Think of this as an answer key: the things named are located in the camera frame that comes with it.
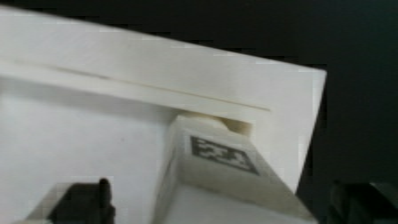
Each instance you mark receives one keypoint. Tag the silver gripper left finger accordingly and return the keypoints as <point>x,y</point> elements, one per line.
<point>84,206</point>

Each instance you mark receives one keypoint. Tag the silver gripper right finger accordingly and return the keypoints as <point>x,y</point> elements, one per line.
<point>363,203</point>

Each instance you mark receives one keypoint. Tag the white leg with tag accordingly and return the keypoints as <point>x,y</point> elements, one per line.
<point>213,161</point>

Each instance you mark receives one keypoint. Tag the white square tabletop part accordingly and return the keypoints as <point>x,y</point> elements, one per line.
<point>96,85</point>

